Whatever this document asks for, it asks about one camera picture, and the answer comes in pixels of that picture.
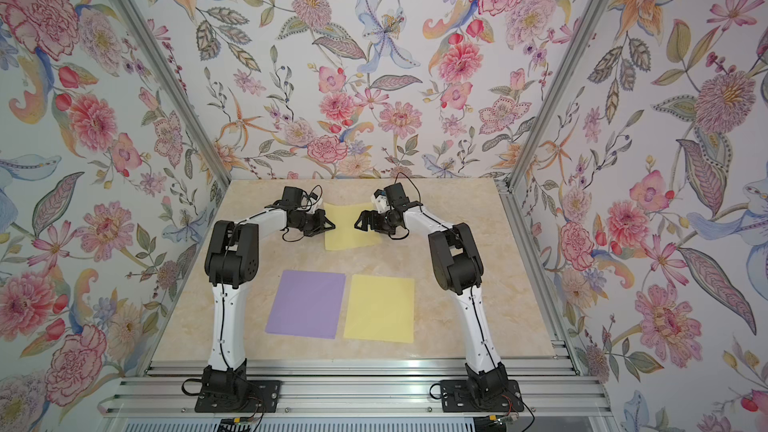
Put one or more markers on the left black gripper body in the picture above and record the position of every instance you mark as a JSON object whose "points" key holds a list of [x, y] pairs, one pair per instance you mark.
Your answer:
{"points": [[308, 223]]}

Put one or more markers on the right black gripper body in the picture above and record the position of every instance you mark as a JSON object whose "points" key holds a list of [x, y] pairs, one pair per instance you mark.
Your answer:
{"points": [[388, 225]]}

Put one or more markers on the purple paper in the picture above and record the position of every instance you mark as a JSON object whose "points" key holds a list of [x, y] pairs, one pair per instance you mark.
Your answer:
{"points": [[307, 304]]}

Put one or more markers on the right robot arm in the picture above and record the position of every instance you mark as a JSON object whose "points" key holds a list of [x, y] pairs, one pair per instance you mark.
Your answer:
{"points": [[458, 269]]}

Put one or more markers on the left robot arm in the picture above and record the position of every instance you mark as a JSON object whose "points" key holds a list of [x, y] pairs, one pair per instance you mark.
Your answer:
{"points": [[231, 264]]}

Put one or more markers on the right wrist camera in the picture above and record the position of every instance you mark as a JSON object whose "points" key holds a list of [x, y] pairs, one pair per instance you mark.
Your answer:
{"points": [[380, 201]]}

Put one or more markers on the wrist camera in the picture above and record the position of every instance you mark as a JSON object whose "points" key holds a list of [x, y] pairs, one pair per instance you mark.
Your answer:
{"points": [[313, 200], [380, 201]]}

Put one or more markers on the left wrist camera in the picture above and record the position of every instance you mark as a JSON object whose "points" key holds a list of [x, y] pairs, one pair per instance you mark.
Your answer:
{"points": [[313, 200]]}

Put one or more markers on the left aluminium corner post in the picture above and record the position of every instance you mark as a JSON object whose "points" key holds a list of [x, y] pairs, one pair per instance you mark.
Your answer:
{"points": [[138, 27]]}

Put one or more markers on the aluminium corner post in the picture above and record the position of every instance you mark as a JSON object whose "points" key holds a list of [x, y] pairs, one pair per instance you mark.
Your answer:
{"points": [[561, 80], [138, 27]]}

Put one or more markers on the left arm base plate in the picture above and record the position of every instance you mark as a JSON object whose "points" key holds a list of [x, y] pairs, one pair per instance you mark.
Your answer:
{"points": [[241, 397]]}

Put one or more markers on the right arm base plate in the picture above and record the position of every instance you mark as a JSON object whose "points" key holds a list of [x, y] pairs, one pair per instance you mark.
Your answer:
{"points": [[458, 396]]}

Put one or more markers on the aluminium front rail frame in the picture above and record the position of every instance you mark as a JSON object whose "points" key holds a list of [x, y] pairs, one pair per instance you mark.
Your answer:
{"points": [[357, 394]]}

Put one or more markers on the right aluminium corner post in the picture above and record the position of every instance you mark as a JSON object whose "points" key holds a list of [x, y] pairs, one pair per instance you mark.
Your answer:
{"points": [[561, 80]]}

